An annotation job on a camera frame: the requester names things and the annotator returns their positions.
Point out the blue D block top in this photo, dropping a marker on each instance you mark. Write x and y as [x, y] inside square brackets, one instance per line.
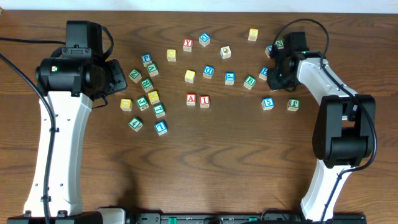
[204, 39]

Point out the red I block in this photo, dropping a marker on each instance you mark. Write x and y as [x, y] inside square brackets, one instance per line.
[204, 101]

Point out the green 4 block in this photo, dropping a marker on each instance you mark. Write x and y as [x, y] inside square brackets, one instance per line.
[135, 124]

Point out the green L block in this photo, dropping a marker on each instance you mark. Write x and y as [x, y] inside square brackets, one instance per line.
[159, 110]

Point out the green B block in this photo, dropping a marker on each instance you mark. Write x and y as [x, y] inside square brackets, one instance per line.
[249, 82]

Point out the blue 5 block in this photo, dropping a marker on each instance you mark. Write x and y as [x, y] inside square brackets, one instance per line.
[267, 103]

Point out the green Z block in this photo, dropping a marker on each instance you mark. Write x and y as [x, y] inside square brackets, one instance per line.
[135, 75]

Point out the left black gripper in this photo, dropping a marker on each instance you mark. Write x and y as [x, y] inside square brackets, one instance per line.
[119, 81]

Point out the blue d block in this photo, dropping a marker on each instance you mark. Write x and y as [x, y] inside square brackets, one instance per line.
[204, 39]
[208, 72]

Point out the red A block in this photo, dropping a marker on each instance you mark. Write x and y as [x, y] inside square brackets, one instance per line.
[191, 99]

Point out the blue P block centre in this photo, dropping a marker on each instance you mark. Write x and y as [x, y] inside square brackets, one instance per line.
[229, 78]

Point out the yellow block top right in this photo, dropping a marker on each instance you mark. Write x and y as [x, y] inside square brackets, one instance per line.
[253, 34]

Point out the blue D block lower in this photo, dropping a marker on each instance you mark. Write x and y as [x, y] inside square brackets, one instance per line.
[208, 72]

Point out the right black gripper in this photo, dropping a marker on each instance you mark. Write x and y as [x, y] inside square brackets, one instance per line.
[274, 84]

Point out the blue X block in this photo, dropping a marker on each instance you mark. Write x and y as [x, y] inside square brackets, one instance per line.
[269, 51]

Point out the green R block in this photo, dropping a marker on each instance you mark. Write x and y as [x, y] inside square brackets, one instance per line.
[147, 85]

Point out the blue T block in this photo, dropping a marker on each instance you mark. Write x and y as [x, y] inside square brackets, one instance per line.
[161, 128]

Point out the blue H block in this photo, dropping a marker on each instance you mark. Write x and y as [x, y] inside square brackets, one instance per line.
[263, 73]

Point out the green V block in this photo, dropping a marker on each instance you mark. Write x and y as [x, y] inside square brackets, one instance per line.
[152, 69]

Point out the green j block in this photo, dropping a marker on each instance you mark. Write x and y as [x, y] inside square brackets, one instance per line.
[293, 104]
[142, 103]

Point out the green N block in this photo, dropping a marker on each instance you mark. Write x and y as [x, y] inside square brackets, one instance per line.
[279, 44]

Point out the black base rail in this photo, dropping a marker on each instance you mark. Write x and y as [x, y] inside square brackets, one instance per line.
[272, 217]

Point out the yellow C block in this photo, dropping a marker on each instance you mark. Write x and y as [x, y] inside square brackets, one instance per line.
[126, 104]

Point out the yellow K block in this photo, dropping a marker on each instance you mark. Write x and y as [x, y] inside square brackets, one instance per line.
[153, 97]

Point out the blue p block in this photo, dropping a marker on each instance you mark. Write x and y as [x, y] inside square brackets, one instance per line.
[229, 78]
[146, 59]

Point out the white picture block centre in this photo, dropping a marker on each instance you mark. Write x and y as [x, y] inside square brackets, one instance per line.
[225, 52]

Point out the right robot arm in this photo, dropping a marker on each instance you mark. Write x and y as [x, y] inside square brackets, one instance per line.
[344, 132]

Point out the red Y block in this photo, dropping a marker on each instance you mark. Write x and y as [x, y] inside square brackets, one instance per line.
[187, 45]

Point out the blue P block left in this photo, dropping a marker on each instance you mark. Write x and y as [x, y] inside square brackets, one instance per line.
[146, 59]

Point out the yellow S block centre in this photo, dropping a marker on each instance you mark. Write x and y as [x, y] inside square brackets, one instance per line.
[189, 76]

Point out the green J block left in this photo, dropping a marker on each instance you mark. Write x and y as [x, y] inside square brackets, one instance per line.
[142, 103]

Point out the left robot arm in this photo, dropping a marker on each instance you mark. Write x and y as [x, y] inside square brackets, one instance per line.
[55, 195]

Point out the green J block right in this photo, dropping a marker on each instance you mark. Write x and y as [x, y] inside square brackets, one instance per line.
[293, 104]

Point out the yellow O block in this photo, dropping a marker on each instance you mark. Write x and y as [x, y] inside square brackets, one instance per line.
[171, 55]

